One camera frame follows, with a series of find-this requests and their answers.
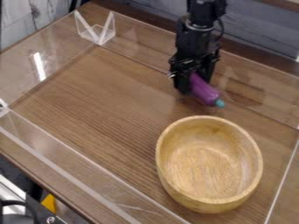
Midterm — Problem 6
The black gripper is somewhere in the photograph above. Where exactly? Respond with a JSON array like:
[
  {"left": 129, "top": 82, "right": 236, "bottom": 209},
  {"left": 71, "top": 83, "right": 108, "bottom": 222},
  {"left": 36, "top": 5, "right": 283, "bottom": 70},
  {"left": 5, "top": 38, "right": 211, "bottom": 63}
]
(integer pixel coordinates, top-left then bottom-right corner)
[{"left": 168, "top": 16, "right": 223, "bottom": 95}]

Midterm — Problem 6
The purple toy eggplant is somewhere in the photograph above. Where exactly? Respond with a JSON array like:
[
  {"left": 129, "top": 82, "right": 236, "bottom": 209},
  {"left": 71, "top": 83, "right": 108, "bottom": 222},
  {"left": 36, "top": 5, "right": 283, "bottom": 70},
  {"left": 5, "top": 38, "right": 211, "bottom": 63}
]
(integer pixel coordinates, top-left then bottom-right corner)
[{"left": 189, "top": 73, "right": 225, "bottom": 108}]

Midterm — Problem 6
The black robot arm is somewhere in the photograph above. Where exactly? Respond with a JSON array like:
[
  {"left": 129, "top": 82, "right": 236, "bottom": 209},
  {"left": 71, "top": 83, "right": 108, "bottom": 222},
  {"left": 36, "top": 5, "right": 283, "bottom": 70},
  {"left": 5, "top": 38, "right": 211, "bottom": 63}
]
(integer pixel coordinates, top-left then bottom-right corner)
[{"left": 168, "top": 0, "right": 227, "bottom": 94}]

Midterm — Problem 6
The brown wooden bowl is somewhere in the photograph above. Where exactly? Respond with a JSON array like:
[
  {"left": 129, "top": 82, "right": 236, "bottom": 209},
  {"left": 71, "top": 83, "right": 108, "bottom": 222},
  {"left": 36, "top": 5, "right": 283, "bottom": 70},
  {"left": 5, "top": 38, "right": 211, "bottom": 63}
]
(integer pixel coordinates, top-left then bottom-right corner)
[{"left": 155, "top": 115, "right": 264, "bottom": 214}]

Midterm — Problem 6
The yellow black device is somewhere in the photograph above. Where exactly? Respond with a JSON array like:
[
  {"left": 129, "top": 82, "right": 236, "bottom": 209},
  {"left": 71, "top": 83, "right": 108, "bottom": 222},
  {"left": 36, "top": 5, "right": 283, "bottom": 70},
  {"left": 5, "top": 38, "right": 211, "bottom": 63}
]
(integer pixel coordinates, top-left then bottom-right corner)
[{"left": 36, "top": 192, "right": 80, "bottom": 224}]

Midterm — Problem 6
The clear acrylic corner bracket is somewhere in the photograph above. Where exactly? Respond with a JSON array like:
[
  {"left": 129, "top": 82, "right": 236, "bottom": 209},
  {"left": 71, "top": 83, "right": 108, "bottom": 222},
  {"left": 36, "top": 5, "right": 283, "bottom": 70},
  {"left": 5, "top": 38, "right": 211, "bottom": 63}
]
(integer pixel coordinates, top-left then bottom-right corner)
[{"left": 73, "top": 10, "right": 116, "bottom": 46}]

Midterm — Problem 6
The clear acrylic wall panel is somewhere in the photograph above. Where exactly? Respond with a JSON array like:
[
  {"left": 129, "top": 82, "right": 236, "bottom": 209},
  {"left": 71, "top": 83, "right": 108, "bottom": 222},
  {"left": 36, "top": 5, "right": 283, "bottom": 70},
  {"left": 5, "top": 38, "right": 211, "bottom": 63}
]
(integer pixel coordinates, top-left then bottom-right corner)
[{"left": 0, "top": 105, "right": 191, "bottom": 224}]

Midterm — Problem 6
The black cable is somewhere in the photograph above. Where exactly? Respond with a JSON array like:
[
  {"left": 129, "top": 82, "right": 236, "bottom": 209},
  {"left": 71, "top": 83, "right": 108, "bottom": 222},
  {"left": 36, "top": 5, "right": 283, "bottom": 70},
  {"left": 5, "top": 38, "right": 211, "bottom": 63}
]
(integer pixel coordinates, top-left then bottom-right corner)
[{"left": 0, "top": 199, "right": 40, "bottom": 224}]

